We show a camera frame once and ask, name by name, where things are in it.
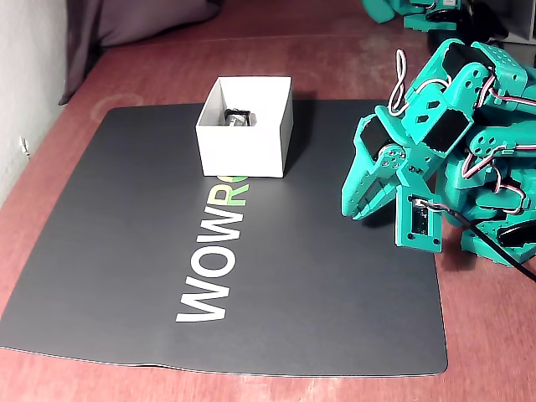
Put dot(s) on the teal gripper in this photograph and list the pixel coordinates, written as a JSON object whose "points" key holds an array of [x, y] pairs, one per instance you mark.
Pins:
{"points": [[365, 181]]}

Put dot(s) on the small black battery pack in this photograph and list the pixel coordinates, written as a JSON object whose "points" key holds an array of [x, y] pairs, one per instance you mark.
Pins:
{"points": [[239, 117]]}

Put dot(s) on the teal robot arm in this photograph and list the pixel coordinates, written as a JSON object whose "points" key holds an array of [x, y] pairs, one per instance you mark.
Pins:
{"points": [[473, 84]]}

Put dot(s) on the teal spare robot arm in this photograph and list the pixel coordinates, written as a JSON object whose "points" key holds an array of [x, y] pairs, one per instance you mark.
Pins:
{"points": [[419, 17]]}

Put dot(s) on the white open cardboard box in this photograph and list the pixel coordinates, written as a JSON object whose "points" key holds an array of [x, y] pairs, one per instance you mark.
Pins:
{"points": [[247, 146]]}

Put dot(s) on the black mat with WOWROBO print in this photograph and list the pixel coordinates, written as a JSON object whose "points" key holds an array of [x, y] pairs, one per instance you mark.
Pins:
{"points": [[293, 272]]}

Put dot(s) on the grey cloth curtain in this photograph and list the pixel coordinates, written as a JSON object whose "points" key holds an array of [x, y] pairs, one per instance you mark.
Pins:
{"points": [[125, 25]]}

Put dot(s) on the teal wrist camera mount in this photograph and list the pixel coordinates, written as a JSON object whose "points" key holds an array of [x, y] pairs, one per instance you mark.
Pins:
{"points": [[408, 226]]}

